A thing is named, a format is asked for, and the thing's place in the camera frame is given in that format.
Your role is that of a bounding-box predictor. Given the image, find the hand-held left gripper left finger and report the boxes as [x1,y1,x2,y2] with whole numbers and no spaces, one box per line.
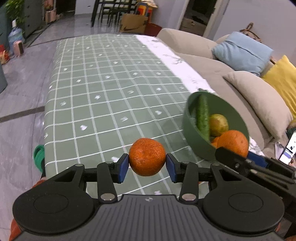
[47,153,129,202]

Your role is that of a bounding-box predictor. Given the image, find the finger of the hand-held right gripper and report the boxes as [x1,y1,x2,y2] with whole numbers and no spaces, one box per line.
[246,155,296,180]
[215,147,296,190]

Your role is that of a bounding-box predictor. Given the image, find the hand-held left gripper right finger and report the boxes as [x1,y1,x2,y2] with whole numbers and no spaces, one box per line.
[166,153,240,202]

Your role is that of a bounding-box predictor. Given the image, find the yellow green mango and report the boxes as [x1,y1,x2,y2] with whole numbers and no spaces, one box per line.
[209,113,229,137]

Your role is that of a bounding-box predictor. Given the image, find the green colander bowl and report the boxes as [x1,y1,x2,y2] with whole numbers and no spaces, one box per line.
[182,88,250,162]

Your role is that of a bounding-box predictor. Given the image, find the green cucumber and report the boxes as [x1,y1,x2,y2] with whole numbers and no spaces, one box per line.
[196,94,211,142]

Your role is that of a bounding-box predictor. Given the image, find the laptop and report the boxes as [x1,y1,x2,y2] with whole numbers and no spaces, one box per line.
[278,130,296,166]

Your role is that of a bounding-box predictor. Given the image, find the beige cushion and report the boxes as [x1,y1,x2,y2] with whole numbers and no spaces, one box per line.
[223,70,294,151]

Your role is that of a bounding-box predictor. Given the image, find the green checked tablecloth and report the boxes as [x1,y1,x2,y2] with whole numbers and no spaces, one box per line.
[43,33,266,198]

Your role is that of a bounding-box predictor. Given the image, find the yellow cushion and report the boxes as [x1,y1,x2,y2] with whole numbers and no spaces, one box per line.
[261,55,296,121]

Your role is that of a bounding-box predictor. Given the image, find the green tape roll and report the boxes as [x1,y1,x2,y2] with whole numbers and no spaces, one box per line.
[33,145,46,173]

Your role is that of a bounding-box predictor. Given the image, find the light blue cushion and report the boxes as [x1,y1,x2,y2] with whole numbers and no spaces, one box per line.
[211,31,275,77]

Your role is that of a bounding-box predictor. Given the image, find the beige sofa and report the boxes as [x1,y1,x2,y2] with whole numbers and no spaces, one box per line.
[157,28,296,154]

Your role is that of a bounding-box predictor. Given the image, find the white printed cloth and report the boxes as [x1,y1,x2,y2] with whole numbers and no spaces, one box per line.
[135,34,264,156]

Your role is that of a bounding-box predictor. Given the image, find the brown handbag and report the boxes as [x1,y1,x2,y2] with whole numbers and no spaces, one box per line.
[239,22,262,43]

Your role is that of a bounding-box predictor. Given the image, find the beige low cabinet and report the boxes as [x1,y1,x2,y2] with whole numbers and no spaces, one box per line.
[180,17,207,36]

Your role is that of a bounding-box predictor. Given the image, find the red box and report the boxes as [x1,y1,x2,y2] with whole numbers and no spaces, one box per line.
[145,22,163,37]

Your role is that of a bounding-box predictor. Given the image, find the brown paper bag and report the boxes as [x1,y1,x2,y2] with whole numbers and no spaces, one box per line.
[119,13,149,34]

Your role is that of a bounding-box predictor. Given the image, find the grey trash bin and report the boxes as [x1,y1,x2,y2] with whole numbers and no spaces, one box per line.
[0,64,7,93]

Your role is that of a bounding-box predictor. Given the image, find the black dining chair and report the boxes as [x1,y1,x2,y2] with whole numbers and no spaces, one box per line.
[100,0,137,25]

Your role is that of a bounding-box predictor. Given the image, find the pink heater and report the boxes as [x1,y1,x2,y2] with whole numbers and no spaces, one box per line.
[14,40,24,56]

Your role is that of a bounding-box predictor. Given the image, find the dark dining table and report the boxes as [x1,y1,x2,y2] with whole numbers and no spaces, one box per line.
[91,0,130,27]

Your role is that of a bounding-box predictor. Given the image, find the colourful stacked stools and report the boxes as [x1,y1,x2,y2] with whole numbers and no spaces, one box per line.
[135,2,154,18]

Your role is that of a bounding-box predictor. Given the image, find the red toy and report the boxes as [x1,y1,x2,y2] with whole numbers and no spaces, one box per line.
[0,45,10,65]

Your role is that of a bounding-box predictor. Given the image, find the pink suitcase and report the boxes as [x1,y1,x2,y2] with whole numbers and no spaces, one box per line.
[45,8,57,23]

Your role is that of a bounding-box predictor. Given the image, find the blue water jug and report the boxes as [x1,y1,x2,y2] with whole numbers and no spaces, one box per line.
[8,19,25,50]

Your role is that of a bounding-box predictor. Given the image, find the grey cabinet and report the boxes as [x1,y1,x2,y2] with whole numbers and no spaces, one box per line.
[22,0,43,38]

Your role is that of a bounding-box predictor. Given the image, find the green leafy plant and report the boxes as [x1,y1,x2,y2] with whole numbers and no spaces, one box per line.
[6,0,26,24]

